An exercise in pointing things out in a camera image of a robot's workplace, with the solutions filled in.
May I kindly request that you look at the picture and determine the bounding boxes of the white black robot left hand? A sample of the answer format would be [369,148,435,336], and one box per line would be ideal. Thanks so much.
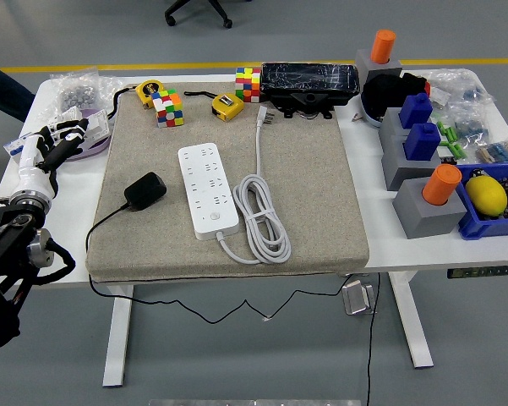
[17,118,90,200]

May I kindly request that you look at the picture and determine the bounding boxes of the black plug adapter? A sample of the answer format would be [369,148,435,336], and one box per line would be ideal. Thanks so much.
[123,171,168,211]

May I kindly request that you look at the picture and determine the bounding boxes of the white power strip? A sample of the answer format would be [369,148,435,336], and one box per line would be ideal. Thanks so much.
[178,142,240,241]

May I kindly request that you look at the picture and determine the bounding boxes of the thin black plug cord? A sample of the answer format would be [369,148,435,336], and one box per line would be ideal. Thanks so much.
[85,203,354,325]

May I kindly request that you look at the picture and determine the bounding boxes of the white blue circuit breaker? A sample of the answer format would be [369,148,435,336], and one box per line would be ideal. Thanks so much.
[3,133,37,160]

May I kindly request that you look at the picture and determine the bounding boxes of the person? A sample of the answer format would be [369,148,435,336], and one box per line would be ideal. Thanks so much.
[0,58,36,124]

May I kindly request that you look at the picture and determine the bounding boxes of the clear bag metal parts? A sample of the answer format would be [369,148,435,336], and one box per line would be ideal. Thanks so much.
[36,70,126,123]

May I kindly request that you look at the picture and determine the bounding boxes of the yellow tape measure black label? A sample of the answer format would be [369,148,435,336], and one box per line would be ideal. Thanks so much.
[134,80,167,112]

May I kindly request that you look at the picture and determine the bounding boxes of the multicolour puzzle cube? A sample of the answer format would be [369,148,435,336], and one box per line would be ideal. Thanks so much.
[235,66,263,103]
[150,88,185,129]

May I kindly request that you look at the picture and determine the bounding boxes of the white table leg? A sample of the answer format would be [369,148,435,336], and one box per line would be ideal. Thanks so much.
[388,270,434,369]
[102,283,135,388]

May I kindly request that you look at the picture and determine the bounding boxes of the yellow tape measure silver clip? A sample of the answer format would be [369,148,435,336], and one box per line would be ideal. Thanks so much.
[211,92,246,123]

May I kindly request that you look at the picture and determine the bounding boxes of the black office chair base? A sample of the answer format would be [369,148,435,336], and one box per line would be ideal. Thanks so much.
[163,0,233,30]

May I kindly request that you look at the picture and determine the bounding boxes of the grey-brown fabric mat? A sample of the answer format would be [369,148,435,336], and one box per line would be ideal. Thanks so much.
[85,82,371,283]

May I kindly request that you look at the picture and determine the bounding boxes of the black cracked case device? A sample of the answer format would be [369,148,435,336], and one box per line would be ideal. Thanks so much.
[260,62,361,120]

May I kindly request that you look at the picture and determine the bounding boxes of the grey socket block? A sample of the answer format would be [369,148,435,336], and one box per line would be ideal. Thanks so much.
[379,107,411,147]
[355,49,403,85]
[391,177,468,240]
[380,134,443,192]

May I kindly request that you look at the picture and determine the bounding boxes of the black fabric bundle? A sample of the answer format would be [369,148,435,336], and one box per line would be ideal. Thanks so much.
[360,72,431,129]

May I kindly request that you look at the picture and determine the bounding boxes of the orange cylinder peg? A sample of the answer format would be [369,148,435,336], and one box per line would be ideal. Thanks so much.
[370,29,397,65]
[421,163,463,207]

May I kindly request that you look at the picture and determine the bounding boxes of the blue square peg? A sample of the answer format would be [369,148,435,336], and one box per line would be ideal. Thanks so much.
[402,123,442,162]
[399,92,434,130]

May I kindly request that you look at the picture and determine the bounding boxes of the green plastic clip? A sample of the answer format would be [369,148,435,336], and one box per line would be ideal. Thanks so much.
[438,141,466,160]
[435,121,457,143]

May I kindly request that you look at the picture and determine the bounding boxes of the clear bag of parts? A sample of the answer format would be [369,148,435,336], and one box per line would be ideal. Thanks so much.
[422,67,499,112]

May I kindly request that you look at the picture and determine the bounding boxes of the clear bag blue components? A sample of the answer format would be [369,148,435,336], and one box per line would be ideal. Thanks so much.
[447,105,491,143]

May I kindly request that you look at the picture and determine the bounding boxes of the blue plastic bin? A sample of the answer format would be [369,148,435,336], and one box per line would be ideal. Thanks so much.
[455,161,508,241]

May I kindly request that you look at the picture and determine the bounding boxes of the yellow lemon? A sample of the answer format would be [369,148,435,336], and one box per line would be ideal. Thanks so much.
[465,175,508,219]

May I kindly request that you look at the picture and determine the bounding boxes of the black desk control panel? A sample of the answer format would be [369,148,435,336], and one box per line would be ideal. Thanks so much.
[446,265,508,280]

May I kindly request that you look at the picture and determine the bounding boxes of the clear bag of resistors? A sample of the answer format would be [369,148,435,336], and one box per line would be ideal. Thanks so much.
[474,138,508,165]

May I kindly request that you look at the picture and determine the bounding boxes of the white wall socket panel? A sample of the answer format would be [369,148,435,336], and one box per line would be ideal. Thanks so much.
[46,105,85,128]
[83,110,111,143]

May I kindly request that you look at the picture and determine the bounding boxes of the white power strip cable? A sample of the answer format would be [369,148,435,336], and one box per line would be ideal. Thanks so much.
[214,105,292,266]

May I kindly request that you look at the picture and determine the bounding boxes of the silver metal bracket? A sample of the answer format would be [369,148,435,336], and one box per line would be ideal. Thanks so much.
[341,278,377,316]

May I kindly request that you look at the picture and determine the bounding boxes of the black hanging cable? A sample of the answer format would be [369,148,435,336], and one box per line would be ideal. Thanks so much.
[365,272,382,406]

